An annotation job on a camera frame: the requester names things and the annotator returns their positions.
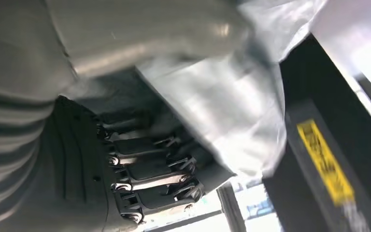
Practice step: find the black inbound scanning machine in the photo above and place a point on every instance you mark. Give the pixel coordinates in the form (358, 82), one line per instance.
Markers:
(326, 96)

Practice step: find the black and yellow label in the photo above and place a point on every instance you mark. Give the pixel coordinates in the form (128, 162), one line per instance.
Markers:
(326, 163)

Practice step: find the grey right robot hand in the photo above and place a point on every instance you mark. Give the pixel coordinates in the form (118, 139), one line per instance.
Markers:
(108, 28)

